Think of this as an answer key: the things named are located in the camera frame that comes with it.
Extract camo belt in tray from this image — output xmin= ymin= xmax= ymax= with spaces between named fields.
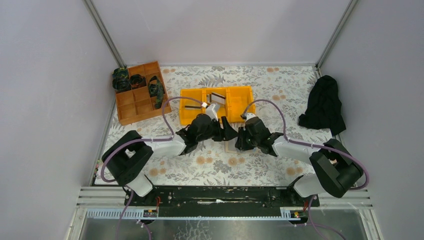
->
xmin=147 ymin=75 xmax=165 ymax=109

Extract yellow three-compartment bin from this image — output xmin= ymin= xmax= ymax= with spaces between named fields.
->
xmin=179 ymin=86 xmax=256 ymax=125

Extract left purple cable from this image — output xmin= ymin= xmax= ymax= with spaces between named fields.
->
xmin=99 ymin=96 xmax=204 ymax=240

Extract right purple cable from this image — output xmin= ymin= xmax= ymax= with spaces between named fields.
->
xmin=241 ymin=99 xmax=371 ymax=240

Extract card in bin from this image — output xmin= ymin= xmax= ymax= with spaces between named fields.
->
xmin=206 ymin=92 xmax=226 ymax=106
xmin=184 ymin=105 xmax=202 ymax=110

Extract purple cable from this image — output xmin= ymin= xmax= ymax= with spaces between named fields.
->
xmin=241 ymin=99 xmax=371 ymax=240
xmin=99 ymin=96 xmax=204 ymax=240

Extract rolled camo belt outside tray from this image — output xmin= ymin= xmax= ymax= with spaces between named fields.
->
xmin=112 ymin=67 xmax=131 ymax=94

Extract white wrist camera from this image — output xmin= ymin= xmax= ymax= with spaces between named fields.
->
xmin=201 ymin=102 xmax=221 ymax=121
xmin=240 ymin=112 xmax=257 ymax=122

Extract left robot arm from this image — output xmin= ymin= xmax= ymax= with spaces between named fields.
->
xmin=100 ymin=113 xmax=238 ymax=197

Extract card in left bin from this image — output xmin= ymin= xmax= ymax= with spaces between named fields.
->
xmin=184 ymin=105 xmax=202 ymax=110

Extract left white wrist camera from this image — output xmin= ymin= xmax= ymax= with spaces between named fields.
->
xmin=201 ymin=102 xmax=221 ymax=121

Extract card in middle bin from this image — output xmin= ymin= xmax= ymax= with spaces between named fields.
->
xmin=206 ymin=92 xmax=226 ymax=106

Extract orange compartment tray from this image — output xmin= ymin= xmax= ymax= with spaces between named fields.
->
xmin=116 ymin=61 xmax=172 ymax=126

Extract aluminium frame rails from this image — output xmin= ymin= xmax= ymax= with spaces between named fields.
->
xmin=76 ymin=185 xmax=384 ymax=240

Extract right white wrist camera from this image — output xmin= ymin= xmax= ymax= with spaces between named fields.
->
xmin=240 ymin=112 xmax=257 ymax=122

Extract black cloth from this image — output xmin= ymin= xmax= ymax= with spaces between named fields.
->
xmin=298 ymin=75 xmax=347 ymax=136

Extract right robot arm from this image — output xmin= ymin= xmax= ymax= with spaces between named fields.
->
xmin=235 ymin=113 xmax=365 ymax=198

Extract rolled belt in tray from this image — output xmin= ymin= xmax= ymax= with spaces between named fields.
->
xmin=129 ymin=74 xmax=147 ymax=90

